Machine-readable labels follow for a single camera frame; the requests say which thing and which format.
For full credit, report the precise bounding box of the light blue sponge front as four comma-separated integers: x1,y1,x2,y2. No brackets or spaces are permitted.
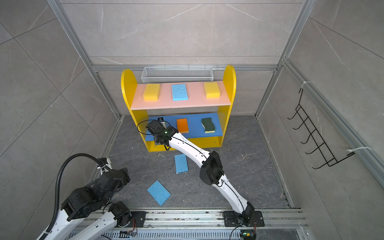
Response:
147,180,171,206

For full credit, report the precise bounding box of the black wire hook rack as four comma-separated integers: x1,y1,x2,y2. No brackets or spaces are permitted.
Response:
287,89,355,170

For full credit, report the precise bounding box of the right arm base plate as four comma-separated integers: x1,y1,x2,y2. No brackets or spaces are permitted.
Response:
223,211,265,228

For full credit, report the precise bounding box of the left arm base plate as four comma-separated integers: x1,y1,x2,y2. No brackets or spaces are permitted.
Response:
123,211,147,229

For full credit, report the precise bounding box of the yellow shelf unit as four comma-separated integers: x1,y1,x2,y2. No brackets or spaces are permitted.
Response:
121,65,237,152

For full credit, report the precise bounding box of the orange sponge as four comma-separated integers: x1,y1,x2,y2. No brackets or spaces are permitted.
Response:
177,118,189,134

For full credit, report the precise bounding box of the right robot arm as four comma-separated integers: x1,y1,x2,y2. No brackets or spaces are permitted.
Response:
146,119,255,227

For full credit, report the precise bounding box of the yellow sponge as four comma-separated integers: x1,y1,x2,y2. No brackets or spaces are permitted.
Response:
143,84,161,102
204,82,221,99

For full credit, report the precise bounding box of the dark green curved sponge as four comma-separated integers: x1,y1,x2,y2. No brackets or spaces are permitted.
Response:
202,118,216,134

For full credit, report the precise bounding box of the light blue sponge middle row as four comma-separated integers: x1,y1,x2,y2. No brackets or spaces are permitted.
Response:
175,154,189,174

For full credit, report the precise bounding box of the aluminium rail base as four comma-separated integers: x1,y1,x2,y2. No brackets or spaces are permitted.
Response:
97,209,313,240

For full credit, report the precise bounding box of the white wire mesh basket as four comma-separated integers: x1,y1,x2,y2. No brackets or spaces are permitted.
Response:
141,67,214,84

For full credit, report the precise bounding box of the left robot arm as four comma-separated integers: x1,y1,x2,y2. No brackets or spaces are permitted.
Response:
38,153,137,240

